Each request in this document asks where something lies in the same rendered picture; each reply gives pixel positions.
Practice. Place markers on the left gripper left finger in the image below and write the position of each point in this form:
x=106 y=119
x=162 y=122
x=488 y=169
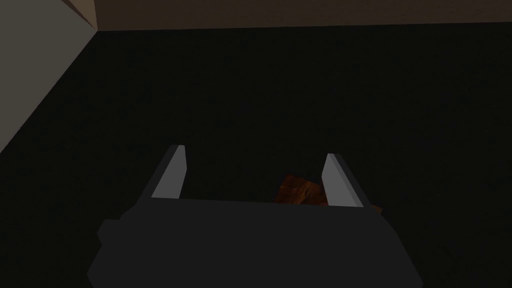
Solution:
x=171 y=176

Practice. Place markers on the brown wooden block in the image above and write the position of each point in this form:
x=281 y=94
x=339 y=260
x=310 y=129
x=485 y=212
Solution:
x=300 y=191

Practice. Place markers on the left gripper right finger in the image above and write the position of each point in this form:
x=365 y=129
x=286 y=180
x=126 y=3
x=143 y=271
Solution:
x=340 y=184

